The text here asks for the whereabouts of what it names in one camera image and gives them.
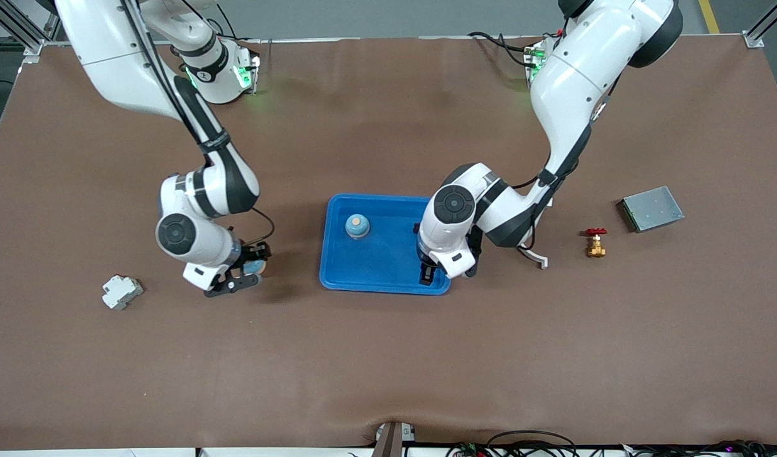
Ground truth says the blue plastic tray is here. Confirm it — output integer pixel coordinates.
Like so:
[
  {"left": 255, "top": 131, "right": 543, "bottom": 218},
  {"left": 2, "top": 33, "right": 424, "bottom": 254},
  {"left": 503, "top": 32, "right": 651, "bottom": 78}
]
[{"left": 319, "top": 194, "right": 453, "bottom": 296}]

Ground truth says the white circuit breaker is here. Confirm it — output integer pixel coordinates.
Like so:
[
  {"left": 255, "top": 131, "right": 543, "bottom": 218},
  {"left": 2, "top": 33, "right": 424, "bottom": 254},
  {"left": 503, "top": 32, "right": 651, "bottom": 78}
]
[{"left": 102, "top": 275, "right": 144, "bottom": 311}]

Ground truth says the brown table mat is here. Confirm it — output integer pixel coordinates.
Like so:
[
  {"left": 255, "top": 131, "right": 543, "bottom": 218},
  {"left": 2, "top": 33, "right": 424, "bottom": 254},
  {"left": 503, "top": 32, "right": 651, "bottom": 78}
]
[{"left": 0, "top": 35, "right": 777, "bottom": 453}]

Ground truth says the silver metal power module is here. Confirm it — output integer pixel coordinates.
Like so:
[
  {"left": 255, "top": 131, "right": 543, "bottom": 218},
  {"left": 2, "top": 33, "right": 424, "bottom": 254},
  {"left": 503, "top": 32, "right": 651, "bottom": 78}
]
[{"left": 616, "top": 185, "right": 686, "bottom": 234}]

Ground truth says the white half-ring pipe clamp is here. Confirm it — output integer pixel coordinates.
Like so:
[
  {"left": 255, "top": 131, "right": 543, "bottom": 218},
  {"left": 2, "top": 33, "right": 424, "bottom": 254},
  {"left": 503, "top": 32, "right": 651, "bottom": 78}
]
[{"left": 517, "top": 245, "right": 550, "bottom": 270}]

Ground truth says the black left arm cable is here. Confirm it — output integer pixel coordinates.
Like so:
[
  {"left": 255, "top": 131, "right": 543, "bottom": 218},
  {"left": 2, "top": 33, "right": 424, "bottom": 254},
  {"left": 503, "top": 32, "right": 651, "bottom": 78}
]
[{"left": 517, "top": 76, "right": 614, "bottom": 253}]

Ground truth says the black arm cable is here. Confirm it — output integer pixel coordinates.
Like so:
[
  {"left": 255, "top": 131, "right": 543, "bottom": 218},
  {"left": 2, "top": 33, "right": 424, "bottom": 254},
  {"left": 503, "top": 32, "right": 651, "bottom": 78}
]
[
  {"left": 119, "top": 0, "right": 277, "bottom": 247},
  {"left": 517, "top": 76, "right": 614, "bottom": 253}
]

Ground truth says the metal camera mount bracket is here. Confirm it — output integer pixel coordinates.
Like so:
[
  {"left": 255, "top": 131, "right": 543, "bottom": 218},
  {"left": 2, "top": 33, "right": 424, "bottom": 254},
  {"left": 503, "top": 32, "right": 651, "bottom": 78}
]
[{"left": 371, "top": 421, "right": 416, "bottom": 457}]

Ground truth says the black looped cable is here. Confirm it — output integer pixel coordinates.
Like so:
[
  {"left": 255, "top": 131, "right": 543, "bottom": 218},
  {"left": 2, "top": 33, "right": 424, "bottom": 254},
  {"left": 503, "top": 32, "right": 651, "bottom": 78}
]
[{"left": 487, "top": 430, "right": 580, "bottom": 457}]

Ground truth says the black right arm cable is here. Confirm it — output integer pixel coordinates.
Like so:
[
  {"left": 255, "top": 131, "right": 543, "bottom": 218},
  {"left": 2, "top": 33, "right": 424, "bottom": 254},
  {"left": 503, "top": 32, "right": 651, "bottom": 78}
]
[{"left": 119, "top": 0, "right": 277, "bottom": 247}]

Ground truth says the black base power cable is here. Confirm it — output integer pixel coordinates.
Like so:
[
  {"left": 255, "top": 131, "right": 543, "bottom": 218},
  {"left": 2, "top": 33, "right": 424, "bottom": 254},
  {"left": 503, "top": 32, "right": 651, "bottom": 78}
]
[{"left": 468, "top": 30, "right": 535, "bottom": 67}]

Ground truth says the aluminium frame profile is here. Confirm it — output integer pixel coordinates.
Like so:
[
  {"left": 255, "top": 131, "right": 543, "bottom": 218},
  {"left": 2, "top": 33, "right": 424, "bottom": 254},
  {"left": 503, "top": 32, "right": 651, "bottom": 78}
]
[
  {"left": 0, "top": 0, "right": 69, "bottom": 64},
  {"left": 744, "top": 0, "right": 777, "bottom": 48}
]

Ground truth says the black cable bundle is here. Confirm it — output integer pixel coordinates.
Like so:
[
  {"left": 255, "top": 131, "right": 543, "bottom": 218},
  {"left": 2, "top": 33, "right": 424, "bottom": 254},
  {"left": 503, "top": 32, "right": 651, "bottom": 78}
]
[{"left": 623, "top": 439, "right": 777, "bottom": 457}]

